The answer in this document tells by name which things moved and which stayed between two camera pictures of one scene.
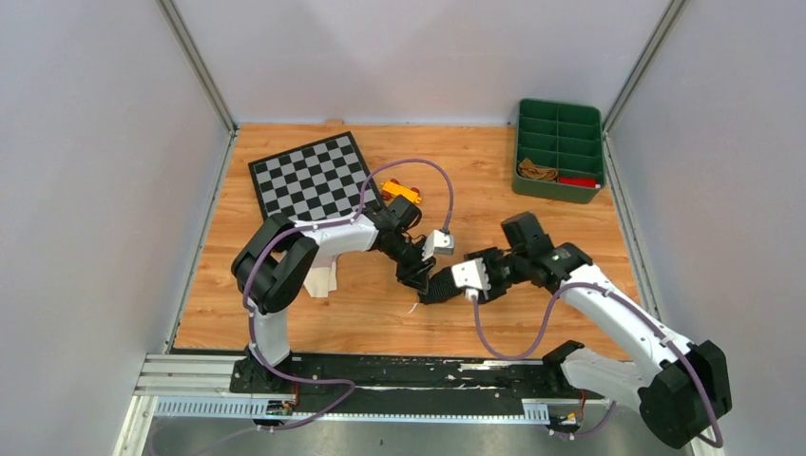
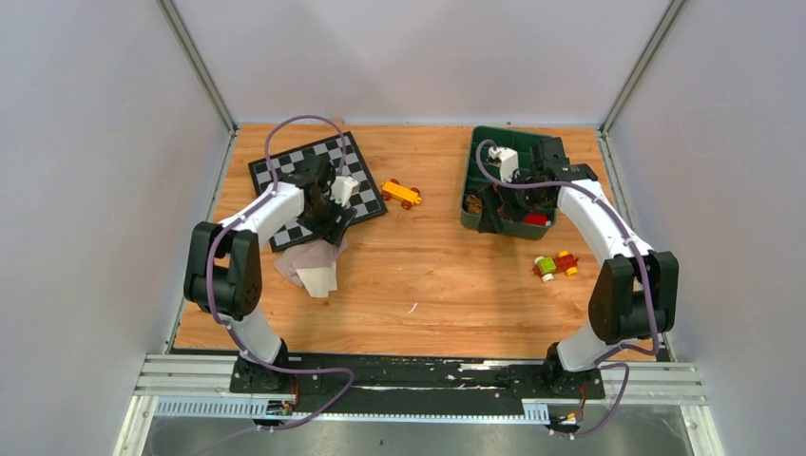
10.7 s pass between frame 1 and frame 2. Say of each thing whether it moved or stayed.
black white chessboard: stayed
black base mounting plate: stayed
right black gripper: moved
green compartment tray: moved
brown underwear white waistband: moved
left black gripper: moved
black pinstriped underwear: moved
